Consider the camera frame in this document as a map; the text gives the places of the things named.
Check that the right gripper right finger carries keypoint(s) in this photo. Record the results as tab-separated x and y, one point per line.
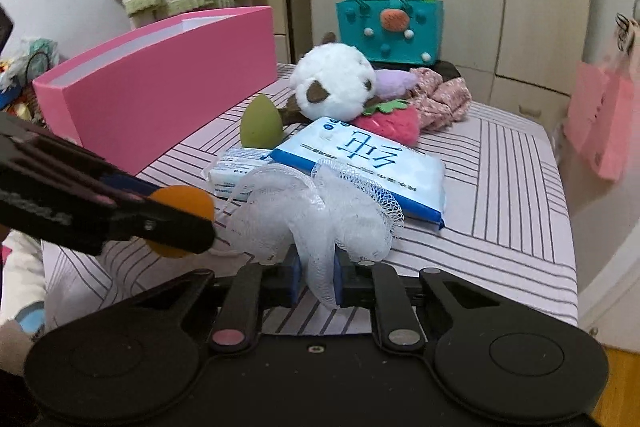
378	288

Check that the large blue wipes pack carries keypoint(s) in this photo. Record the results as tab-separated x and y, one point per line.
416	180

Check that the white mesh bath pouf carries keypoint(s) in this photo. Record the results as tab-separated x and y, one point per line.
276	207

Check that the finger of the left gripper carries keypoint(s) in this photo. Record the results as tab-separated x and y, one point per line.
120	185
164	225

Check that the pink strawberry plush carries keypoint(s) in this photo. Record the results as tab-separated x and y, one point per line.
395	120

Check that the green makeup sponge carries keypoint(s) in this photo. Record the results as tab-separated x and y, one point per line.
261	124

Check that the small white tissue pack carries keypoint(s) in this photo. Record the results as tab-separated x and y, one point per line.
224	173

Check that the striped pink tablecloth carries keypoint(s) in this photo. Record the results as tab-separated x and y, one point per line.
507	227

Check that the teal felt handbag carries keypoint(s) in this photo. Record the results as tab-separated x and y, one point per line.
400	32

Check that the black suitcase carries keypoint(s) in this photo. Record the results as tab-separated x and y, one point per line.
446	69

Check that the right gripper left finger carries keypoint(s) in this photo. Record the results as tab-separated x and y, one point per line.
253	290

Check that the pink paper gift bag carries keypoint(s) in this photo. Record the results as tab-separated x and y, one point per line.
601	111

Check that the pink floral scrunchie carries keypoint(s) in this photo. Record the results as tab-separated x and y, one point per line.
439	102

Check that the purple plush toy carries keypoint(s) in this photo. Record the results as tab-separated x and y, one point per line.
392	84

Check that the orange makeup sponge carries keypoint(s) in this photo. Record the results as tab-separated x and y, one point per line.
182	206

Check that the white panda plush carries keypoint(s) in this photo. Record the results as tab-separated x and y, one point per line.
331	80

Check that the pink cardboard box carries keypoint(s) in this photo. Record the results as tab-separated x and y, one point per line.
132	98

